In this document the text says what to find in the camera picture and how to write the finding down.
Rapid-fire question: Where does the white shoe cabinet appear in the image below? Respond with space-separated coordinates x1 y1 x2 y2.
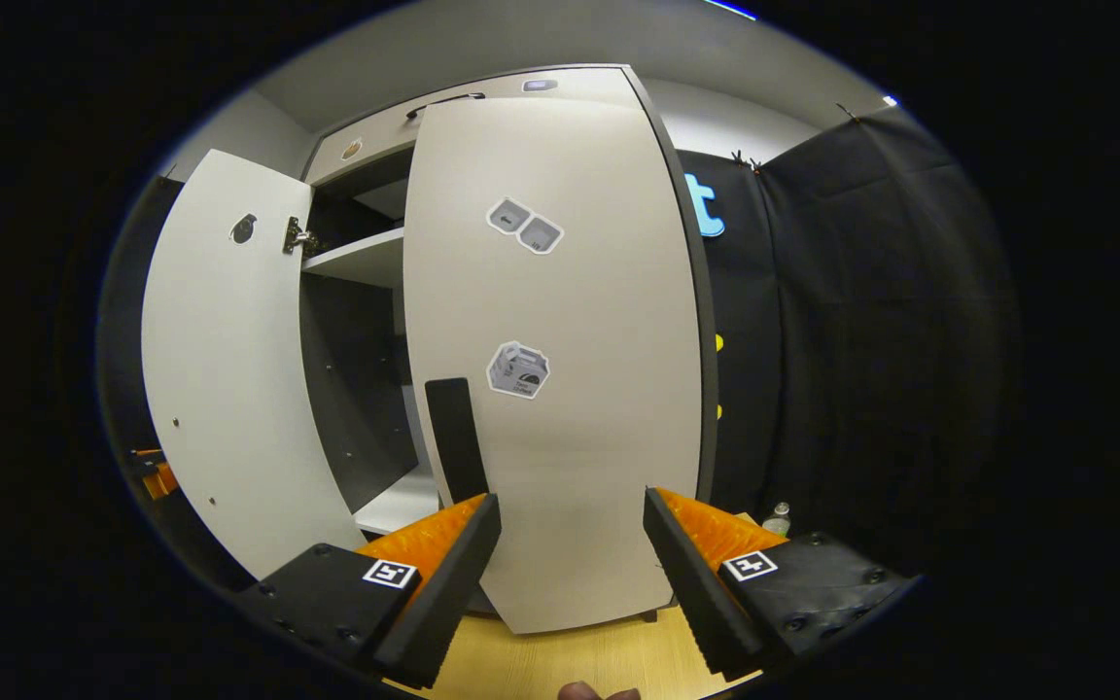
299 63 721 545

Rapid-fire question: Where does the black door handle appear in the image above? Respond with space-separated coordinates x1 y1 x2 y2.
424 377 491 505

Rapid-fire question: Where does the black drawer handle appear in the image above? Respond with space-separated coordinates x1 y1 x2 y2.
405 91 487 121

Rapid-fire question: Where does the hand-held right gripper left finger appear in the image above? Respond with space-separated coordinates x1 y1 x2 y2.
229 493 503 689

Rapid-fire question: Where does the white cabinet door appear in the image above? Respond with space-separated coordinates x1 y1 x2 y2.
402 97 707 636
140 149 371 581

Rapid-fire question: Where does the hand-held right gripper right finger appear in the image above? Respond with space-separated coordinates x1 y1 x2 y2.
643 486 916 682

